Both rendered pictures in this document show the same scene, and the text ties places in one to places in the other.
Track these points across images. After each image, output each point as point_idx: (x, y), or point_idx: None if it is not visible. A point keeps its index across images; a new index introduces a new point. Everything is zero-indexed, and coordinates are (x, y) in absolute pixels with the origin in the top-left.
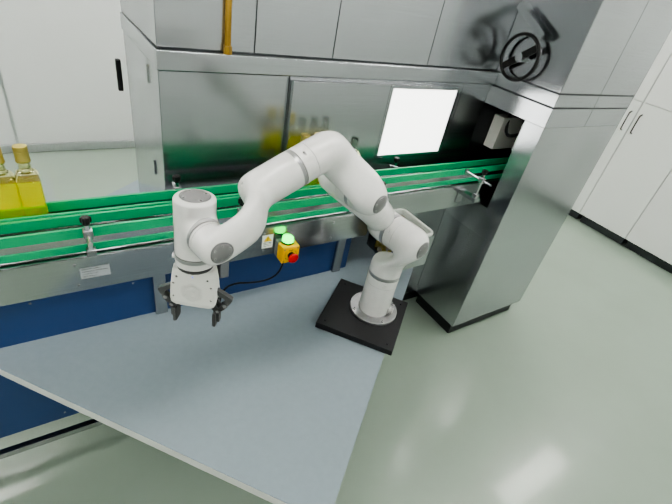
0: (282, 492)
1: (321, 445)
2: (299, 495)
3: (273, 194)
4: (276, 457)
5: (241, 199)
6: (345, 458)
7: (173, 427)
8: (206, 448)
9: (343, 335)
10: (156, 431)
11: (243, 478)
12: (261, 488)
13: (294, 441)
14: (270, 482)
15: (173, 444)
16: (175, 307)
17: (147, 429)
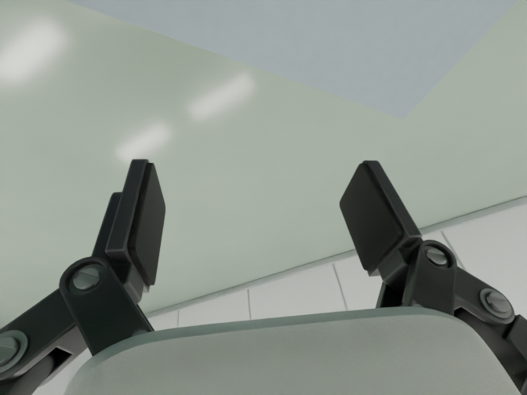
0: (363, 95)
1: (449, 19)
2: (383, 96)
3: None
4: (368, 48)
5: None
6: (473, 40)
7: (188, 4)
8: (259, 42)
9: None
10: (161, 16)
11: (316, 83)
12: (338, 93)
13: (407, 15)
14: (350, 85)
15: (203, 41)
16: (147, 285)
17: (143, 13)
